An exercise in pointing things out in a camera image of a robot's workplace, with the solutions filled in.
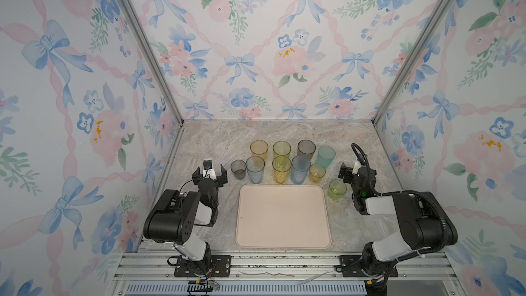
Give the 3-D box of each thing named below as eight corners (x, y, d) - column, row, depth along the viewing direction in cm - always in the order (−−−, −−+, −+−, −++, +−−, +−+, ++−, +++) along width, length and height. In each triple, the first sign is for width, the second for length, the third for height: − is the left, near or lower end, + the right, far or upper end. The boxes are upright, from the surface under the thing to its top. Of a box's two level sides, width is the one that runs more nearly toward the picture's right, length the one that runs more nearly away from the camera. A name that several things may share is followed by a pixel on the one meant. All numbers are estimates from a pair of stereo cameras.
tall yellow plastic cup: (268, 178, 98) (269, 163, 88) (279, 168, 102) (281, 152, 91) (278, 188, 95) (280, 172, 85) (290, 177, 99) (293, 161, 88)
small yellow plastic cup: (308, 183, 97) (311, 175, 91) (306, 171, 101) (309, 163, 96) (323, 183, 97) (326, 175, 91) (321, 171, 101) (324, 163, 96)
